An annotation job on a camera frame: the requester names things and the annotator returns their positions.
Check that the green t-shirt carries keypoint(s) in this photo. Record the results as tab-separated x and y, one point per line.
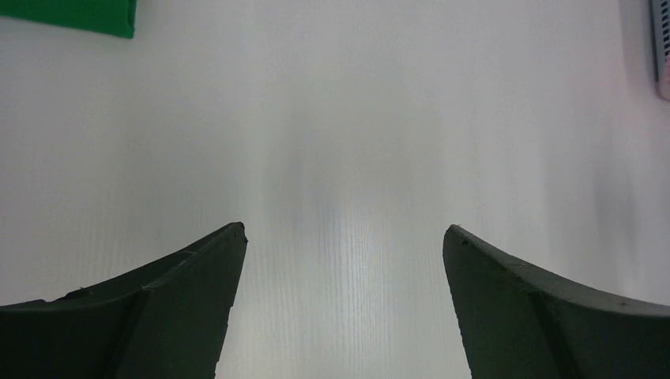
109	17

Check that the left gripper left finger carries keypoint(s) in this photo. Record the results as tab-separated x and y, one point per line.
165	319

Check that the white plastic basket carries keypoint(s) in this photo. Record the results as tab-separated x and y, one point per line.
659	10

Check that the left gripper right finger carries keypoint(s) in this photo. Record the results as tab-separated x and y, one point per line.
518	320

